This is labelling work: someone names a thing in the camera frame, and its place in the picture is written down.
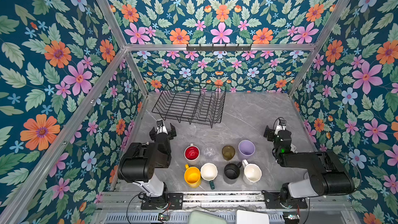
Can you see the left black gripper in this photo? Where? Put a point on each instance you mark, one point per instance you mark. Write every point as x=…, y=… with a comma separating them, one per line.
x=153, y=134

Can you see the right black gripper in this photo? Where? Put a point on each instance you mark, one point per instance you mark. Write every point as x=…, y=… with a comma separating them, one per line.
x=268, y=132

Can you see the white mug red inside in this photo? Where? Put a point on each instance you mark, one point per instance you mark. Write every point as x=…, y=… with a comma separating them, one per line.
x=192, y=155

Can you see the black wire dish rack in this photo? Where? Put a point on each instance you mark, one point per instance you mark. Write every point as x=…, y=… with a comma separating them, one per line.
x=191, y=102

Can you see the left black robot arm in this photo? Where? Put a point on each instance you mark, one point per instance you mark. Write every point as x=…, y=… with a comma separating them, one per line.
x=140, y=160

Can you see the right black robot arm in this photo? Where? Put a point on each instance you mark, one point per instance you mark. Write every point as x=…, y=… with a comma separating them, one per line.
x=326, y=175

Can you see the lilac plastic cup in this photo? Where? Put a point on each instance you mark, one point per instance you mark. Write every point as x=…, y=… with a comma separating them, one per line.
x=246, y=149

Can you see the olive tinted glass cup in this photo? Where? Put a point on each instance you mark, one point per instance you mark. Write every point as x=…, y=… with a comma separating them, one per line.
x=228, y=152

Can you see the white fluted mug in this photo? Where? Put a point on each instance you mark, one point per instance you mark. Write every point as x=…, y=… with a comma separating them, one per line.
x=252, y=172

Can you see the clear glass cup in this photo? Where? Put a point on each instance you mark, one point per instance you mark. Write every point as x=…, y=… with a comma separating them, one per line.
x=209, y=151

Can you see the yellow mug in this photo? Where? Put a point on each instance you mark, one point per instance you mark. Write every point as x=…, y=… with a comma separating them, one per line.
x=192, y=176

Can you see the black mug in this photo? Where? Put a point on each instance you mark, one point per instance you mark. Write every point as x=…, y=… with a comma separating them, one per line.
x=231, y=173

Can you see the pale green tray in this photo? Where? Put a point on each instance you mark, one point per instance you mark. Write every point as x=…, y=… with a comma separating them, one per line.
x=197, y=217

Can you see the white box front edge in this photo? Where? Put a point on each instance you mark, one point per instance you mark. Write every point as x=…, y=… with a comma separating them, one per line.
x=247, y=217

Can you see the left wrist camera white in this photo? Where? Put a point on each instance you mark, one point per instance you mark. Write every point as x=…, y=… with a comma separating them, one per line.
x=160, y=126

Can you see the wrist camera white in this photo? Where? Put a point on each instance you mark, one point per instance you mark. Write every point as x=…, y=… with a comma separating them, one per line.
x=280, y=123
x=160, y=126

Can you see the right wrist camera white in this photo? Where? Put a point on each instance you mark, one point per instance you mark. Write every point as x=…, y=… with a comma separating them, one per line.
x=280, y=123

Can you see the cream mug green handle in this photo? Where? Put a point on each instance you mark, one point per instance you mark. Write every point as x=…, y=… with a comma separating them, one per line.
x=209, y=173

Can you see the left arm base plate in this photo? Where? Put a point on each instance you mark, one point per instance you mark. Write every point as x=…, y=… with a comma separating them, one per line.
x=166, y=201

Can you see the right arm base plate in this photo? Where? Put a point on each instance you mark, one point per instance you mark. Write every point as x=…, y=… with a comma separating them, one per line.
x=275, y=200

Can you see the black wall hook rail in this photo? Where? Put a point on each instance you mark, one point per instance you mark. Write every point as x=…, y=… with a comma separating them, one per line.
x=218, y=47

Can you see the aluminium front rail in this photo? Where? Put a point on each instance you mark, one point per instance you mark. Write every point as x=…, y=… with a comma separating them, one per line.
x=222, y=200

